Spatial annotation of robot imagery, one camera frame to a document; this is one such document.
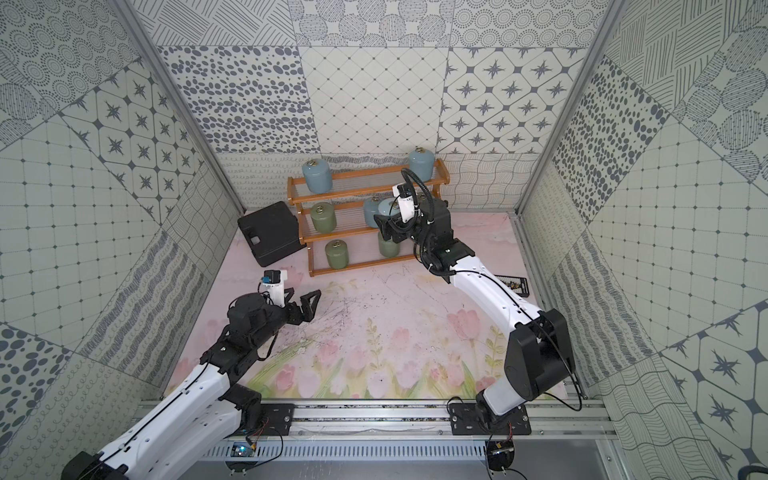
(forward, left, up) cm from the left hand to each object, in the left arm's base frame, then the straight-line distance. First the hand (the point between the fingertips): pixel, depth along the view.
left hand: (312, 292), depth 79 cm
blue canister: (+27, 0, +19) cm, 32 cm away
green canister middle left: (+23, 0, +5) cm, 24 cm away
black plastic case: (+33, +26, -13) cm, 44 cm away
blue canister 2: (+15, -20, +18) cm, 31 cm away
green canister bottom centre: (+24, -19, -11) cm, 33 cm away
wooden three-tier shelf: (+25, -3, -1) cm, 25 cm away
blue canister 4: (+27, -14, +6) cm, 31 cm away
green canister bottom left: (+20, -2, -9) cm, 22 cm away
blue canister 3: (+33, -29, +18) cm, 48 cm away
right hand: (+17, -20, +13) cm, 30 cm away
